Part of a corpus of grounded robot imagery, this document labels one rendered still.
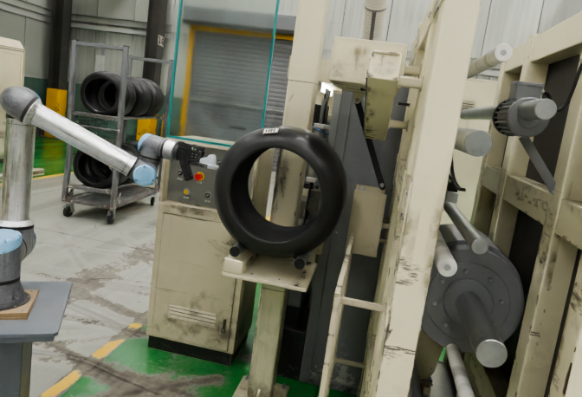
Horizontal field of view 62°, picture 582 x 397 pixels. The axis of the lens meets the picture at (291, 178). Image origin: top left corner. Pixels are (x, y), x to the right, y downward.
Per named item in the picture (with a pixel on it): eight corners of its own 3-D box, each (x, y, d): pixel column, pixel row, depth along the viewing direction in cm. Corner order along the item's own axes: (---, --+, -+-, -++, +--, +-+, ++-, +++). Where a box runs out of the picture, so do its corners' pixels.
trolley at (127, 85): (117, 197, 659) (129, 54, 631) (161, 204, 652) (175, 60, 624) (58, 217, 528) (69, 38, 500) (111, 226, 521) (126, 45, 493)
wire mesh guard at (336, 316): (331, 361, 243) (352, 227, 233) (334, 361, 242) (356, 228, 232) (302, 497, 155) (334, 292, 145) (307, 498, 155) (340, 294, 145)
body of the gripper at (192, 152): (201, 148, 208) (175, 141, 209) (196, 167, 209) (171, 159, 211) (207, 147, 215) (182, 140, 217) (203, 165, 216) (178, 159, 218)
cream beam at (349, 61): (340, 90, 222) (345, 58, 220) (395, 97, 218) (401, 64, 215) (325, 80, 163) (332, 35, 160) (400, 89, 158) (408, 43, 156)
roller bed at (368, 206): (347, 241, 244) (357, 184, 240) (377, 246, 242) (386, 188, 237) (345, 251, 225) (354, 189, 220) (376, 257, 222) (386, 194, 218)
